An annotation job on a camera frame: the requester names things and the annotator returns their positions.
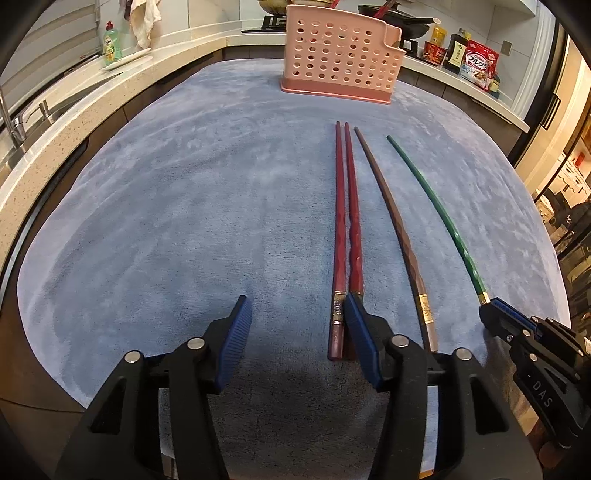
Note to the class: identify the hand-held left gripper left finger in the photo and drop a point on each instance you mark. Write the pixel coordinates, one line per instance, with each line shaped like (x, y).
(235, 341)

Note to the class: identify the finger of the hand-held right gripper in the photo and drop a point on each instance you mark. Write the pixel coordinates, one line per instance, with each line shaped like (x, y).
(510, 310)
(501, 325)

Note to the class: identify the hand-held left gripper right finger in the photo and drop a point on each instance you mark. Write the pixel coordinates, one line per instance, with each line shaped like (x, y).
(362, 341)

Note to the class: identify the green chopstick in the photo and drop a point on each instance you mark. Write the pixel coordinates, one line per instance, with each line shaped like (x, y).
(443, 212)

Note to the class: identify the pink perforated utensil holder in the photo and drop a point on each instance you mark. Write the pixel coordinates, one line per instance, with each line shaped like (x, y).
(323, 69)

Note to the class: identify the glass sliding door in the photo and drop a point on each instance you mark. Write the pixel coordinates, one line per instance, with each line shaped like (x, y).
(572, 258)

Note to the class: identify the dark red chopstick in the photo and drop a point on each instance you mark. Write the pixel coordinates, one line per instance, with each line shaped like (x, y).
(338, 221)
(353, 221)

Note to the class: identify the brown chopstick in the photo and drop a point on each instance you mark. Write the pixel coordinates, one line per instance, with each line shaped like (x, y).
(395, 217)

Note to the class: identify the blue-grey plush blanket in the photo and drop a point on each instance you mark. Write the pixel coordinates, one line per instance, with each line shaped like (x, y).
(184, 207)

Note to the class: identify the small green bottle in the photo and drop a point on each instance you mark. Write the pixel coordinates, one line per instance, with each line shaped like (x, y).
(495, 84)

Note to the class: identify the red and white cereal bag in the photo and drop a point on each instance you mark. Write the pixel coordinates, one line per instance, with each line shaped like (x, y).
(482, 64)

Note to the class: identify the dark soy sauce bottle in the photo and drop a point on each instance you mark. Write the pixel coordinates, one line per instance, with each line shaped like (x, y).
(457, 54)

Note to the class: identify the red snack package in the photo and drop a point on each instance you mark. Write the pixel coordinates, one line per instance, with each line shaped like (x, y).
(433, 51)

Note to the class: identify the white kitchen counter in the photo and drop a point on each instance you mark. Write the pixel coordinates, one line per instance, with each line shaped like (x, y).
(69, 115)

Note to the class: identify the yellow seasoning bottle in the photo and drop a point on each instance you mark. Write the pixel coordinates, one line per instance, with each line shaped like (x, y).
(438, 34)

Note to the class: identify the black wok with lid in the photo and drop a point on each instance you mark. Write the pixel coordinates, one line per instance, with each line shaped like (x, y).
(408, 21)

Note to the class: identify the chrome sink faucet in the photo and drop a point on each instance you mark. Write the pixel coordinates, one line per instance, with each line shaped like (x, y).
(11, 120)

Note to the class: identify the black gas stove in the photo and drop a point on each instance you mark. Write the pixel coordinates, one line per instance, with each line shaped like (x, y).
(272, 24)

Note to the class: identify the green dish soap bottle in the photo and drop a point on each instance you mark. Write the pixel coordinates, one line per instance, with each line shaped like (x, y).
(111, 46)

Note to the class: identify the white hanging cloth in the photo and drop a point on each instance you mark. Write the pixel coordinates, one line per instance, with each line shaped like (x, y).
(143, 21)

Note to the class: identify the beige pan with lid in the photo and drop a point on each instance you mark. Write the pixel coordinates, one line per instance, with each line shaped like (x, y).
(272, 4)

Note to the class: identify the window blinds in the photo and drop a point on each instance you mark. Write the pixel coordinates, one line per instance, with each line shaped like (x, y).
(60, 41)

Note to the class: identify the grey wall outlet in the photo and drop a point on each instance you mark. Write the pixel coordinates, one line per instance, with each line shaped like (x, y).
(506, 47)

